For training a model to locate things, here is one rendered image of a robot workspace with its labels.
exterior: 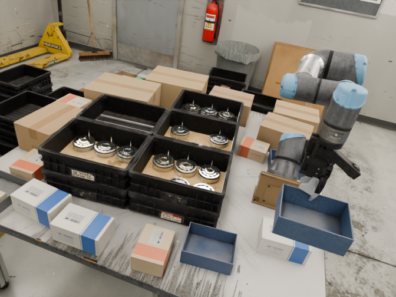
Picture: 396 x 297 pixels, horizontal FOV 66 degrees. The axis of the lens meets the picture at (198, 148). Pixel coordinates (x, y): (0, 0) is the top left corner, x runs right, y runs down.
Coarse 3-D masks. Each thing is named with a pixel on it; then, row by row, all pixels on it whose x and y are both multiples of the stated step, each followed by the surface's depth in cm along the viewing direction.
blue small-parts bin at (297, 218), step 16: (288, 192) 96; (304, 192) 94; (288, 208) 96; (304, 208) 97; (320, 208) 95; (336, 208) 94; (288, 224) 84; (304, 224) 82; (320, 224) 92; (336, 224) 93; (304, 240) 85; (320, 240) 83; (336, 240) 81; (352, 240) 80
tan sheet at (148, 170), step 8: (152, 160) 146; (144, 168) 141; (152, 168) 142; (160, 176) 138; (168, 176) 138; (176, 176) 139; (224, 176) 144; (192, 184) 136; (208, 184) 137; (216, 184) 138
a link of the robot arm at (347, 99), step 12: (348, 84) 77; (336, 96) 78; (348, 96) 75; (360, 96) 75; (336, 108) 78; (348, 108) 76; (360, 108) 77; (324, 120) 82; (336, 120) 79; (348, 120) 78
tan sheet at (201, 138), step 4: (168, 132) 169; (192, 132) 173; (168, 136) 166; (192, 136) 169; (196, 136) 170; (200, 136) 170; (204, 136) 171; (208, 136) 171; (184, 140) 165; (188, 140) 165; (192, 140) 166; (196, 140) 166; (200, 140) 167; (204, 140) 167; (208, 140) 168; (204, 144) 164; (208, 144) 164; (228, 144) 167; (220, 148) 163; (224, 148) 163; (228, 148) 164
